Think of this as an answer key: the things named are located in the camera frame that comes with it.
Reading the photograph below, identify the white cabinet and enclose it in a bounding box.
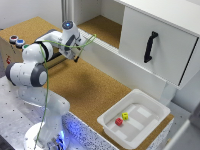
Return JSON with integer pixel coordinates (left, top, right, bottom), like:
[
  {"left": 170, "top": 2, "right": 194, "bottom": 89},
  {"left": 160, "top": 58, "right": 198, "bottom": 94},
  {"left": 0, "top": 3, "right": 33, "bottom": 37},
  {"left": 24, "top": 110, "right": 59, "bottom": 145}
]
[{"left": 60, "top": 0, "right": 200, "bottom": 108}]

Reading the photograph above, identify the yellow block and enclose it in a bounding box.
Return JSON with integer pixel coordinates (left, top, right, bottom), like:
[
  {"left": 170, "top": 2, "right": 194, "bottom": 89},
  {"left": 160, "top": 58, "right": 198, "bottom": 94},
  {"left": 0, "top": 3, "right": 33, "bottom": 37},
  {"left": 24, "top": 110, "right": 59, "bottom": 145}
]
[{"left": 121, "top": 112, "right": 130, "bottom": 121}]

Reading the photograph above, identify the black door handle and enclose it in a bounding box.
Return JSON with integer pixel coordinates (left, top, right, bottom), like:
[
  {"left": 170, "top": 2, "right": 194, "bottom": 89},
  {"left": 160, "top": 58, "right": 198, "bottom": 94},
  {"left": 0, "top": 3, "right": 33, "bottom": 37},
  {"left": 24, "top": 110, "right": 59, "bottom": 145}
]
[{"left": 143, "top": 30, "right": 159, "bottom": 64}]

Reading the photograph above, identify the red button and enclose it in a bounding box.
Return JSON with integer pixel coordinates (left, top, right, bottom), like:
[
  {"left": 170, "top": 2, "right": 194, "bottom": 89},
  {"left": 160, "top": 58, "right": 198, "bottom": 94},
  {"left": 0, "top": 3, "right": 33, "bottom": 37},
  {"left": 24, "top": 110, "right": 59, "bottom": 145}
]
[{"left": 8, "top": 34, "right": 19, "bottom": 45}]

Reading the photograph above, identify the green button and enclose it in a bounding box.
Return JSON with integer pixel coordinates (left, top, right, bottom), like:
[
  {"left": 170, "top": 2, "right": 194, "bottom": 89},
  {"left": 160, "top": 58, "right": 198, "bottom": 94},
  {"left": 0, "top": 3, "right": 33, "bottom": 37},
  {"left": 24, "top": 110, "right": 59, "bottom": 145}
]
[{"left": 21, "top": 43, "right": 30, "bottom": 51}]

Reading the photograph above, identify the green cable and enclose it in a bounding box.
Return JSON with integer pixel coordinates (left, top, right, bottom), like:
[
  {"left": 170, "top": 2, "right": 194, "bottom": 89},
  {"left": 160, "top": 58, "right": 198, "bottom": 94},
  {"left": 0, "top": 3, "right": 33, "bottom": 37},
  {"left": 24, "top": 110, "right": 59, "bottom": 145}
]
[{"left": 33, "top": 33, "right": 98, "bottom": 150}]

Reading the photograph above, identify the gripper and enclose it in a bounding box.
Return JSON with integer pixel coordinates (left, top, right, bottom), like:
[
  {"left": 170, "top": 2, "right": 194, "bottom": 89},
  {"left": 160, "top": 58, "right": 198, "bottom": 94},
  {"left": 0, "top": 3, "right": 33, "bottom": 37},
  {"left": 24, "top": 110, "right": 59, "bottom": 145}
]
[{"left": 63, "top": 40, "right": 83, "bottom": 62}]

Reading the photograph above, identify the white plastic box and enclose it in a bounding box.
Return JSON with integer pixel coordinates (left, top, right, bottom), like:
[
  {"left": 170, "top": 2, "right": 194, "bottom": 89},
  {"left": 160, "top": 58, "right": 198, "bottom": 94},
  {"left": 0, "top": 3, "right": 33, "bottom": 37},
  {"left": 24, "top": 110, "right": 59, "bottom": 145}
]
[{"left": 96, "top": 88, "right": 172, "bottom": 150}]

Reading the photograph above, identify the white sliding door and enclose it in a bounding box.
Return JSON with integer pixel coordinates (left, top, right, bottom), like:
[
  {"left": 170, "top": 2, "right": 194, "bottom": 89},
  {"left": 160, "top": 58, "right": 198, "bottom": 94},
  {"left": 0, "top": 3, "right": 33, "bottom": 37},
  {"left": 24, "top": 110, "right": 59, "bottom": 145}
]
[{"left": 117, "top": 5, "right": 200, "bottom": 87}]

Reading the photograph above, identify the pink block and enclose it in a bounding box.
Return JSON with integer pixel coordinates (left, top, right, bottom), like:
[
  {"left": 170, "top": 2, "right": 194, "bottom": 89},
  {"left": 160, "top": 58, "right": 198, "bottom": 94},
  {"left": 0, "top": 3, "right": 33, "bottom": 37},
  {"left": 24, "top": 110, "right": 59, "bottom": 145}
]
[{"left": 114, "top": 117, "right": 124, "bottom": 127}]

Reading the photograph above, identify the blue button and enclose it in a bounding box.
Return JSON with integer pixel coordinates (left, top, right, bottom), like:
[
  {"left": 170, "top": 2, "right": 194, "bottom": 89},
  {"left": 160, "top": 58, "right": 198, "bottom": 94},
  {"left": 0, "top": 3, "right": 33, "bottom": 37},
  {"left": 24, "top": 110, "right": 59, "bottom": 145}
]
[{"left": 15, "top": 38, "right": 26, "bottom": 48}]

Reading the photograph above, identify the wooden drawer box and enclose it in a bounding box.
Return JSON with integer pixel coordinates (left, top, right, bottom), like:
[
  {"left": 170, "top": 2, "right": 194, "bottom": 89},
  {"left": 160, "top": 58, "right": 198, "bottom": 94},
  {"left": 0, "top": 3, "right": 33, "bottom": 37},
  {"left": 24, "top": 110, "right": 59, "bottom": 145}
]
[{"left": 0, "top": 16, "right": 70, "bottom": 73}]

